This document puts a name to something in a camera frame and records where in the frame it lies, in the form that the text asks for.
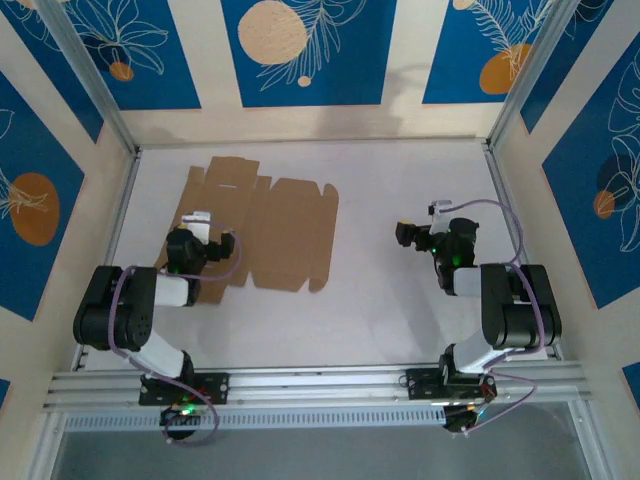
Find black right controller board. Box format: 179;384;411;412
442;403;489;435

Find short aluminium frame leg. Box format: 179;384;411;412
569;399;609;480
27;412;69;480

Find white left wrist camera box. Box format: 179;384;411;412
182;210;212;245

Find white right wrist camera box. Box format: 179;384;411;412
428;199;454;235

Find aluminium frame post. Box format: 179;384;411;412
487;0;576;151
35;0;142;157

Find black controller board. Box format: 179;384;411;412
442;403;489;435
159;405;201;441

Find brown cardboard paper box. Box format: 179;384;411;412
152;156;340;305

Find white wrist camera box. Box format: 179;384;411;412
182;210;212;245
428;199;454;235

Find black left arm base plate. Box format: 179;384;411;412
138;371;231;406

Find black left controller board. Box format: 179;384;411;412
159;405;201;441

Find long aluminium mounting rail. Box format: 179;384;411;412
42;359;594;414

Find aluminium table side rail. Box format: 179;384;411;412
72;149;144;372
480;141;565;362

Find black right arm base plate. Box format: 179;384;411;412
405;367;499;403

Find grey slotted cable duct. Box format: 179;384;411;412
62;405;451;434

